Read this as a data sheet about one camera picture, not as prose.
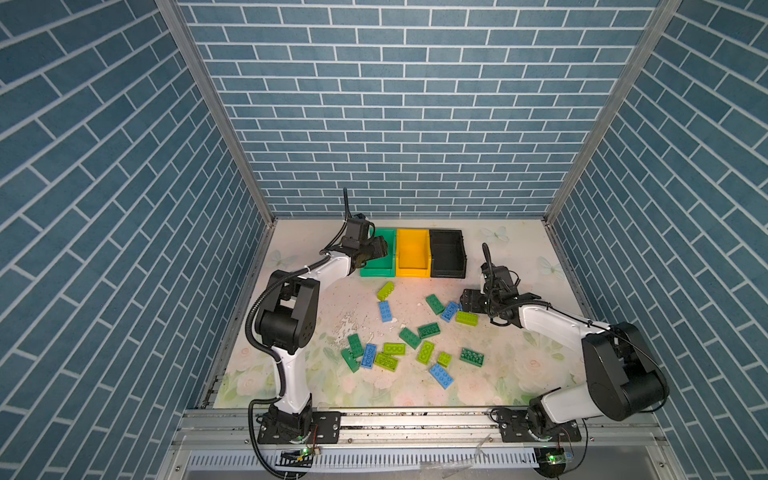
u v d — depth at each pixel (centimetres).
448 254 102
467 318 91
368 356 84
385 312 94
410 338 88
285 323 52
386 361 85
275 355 54
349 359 83
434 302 96
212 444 74
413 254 108
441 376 81
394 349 87
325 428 75
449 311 93
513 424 74
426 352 87
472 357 85
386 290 97
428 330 89
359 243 78
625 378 44
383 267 105
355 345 87
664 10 70
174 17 71
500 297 72
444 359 84
